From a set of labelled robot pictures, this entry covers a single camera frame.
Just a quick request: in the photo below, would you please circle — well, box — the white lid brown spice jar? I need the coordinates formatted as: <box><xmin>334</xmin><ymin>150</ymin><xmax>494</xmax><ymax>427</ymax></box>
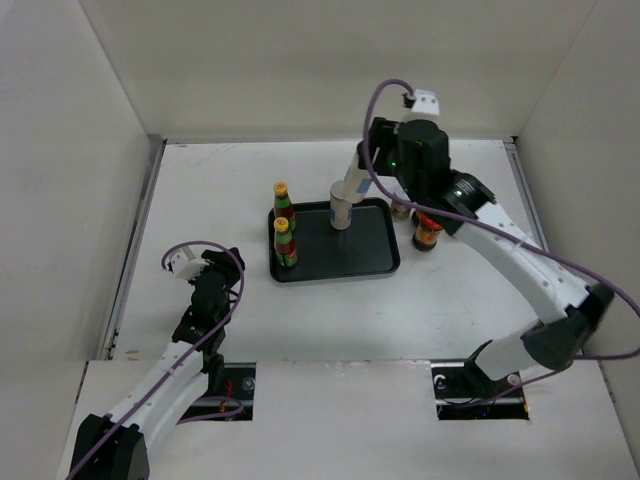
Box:
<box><xmin>390</xmin><ymin>187</ymin><xmax>412</xmax><ymax>220</ymax></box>

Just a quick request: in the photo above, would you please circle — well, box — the yellow cap sauce bottle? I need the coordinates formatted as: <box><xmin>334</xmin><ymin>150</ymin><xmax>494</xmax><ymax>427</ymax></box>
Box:
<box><xmin>273</xmin><ymin>217</ymin><xmax>298</xmax><ymax>269</ymax></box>
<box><xmin>273</xmin><ymin>181</ymin><xmax>295</xmax><ymax>220</ymax></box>

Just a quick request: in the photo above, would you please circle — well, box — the silver lid white granule jar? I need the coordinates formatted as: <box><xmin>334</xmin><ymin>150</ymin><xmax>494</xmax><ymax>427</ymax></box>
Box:
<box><xmin>329</xmin><ymin>180</ymin><xmax>352</xmax><ymax>231</ymax></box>

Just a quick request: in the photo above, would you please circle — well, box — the silver lid blue label jar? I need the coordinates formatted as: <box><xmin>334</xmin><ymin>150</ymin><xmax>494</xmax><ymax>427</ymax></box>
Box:
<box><xmin>343</xmin><ymin>153</ymin><xmax>372</xmax><ymax>204</ymax></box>

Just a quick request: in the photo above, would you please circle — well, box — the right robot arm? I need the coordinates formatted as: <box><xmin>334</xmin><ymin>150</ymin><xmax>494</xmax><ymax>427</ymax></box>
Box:
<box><xmin>357</xmin><ymin>117</ymin><xmax>614</xmax><ymax>396</ymax></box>

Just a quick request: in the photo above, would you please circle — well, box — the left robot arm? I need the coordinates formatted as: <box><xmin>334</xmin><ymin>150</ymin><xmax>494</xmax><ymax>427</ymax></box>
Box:
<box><xmin>67</xmin><ymin>241</ymin><xmax>246</xmax><ymax>479</ymax></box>

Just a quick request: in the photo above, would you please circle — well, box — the black tray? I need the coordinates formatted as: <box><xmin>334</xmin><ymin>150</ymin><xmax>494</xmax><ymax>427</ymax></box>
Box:
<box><xmin>267</xmin><ymin>198</ymin><xmax>401</xmax><ymax>283</ymax></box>

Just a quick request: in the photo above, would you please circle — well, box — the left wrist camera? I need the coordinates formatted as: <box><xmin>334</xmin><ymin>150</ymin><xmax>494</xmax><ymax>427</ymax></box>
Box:
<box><xmin>168</xmin><ymin>247</ymin><xmax>208</xmax><ymax>282</ymax></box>

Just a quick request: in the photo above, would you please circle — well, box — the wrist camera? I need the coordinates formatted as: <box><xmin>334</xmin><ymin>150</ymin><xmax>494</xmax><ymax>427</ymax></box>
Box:
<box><xmin>402</xmin><ymin>89</ymin><xmax>440</xmax><ymax>122</ymax></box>
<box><xmin>168</xmin><ymin>247</ymin><xmax>208</xmax><ymax>282</ymax></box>

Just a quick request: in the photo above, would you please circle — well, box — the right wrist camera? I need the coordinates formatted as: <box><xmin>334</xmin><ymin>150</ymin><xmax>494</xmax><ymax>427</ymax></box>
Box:
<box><xmin>402</xmin><ymin>89</ymin><xmax>440</xmax><ymax>122</ymax></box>

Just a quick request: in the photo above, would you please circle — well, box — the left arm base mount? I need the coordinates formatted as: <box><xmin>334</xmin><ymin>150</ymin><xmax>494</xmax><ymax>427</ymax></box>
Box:
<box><xmin>180</xmin><ymin>363</ymin><xmax>257</xmax><ymax>423</ymax></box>

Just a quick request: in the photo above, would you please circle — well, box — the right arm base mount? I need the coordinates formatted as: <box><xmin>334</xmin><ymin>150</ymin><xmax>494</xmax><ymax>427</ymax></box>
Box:
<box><xmin>431</xmin><ymin>341</ymin><xmax>529</xmax><ymax>421</ymax></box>

